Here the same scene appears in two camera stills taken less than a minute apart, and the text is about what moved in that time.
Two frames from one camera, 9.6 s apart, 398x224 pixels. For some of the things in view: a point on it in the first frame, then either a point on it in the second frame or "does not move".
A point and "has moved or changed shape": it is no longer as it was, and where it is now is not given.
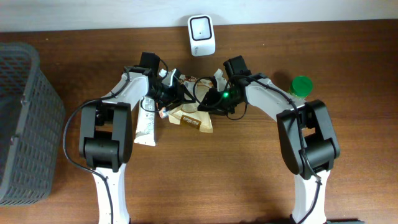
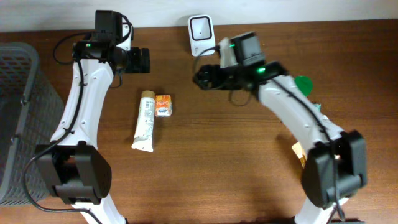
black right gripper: x=212 y=98 -> x=203 y=76
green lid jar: x=301 y=87 does not move
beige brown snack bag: x=189 y=115 has moved or changed shape
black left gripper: x=180 y=96 -> x=138 y=66
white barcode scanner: x=201 y=34 does not move
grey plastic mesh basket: x=32 y=124 does not move
